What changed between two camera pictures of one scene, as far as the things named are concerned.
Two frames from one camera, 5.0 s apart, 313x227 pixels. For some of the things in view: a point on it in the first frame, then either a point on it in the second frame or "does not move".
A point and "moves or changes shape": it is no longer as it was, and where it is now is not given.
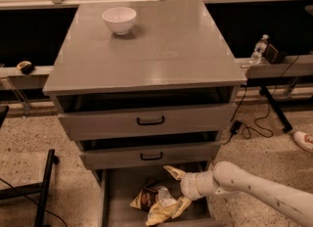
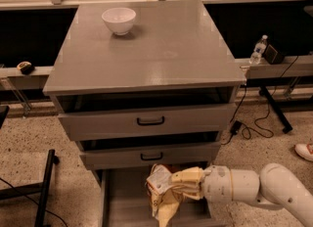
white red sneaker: (305, 141) → (304, 150)
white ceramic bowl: (119, 20) does not move
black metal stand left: (42, 188) does not move
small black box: (272, 55) does not move
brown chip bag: (157, 200) moves or changes shape
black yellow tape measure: (25, 68) does not move
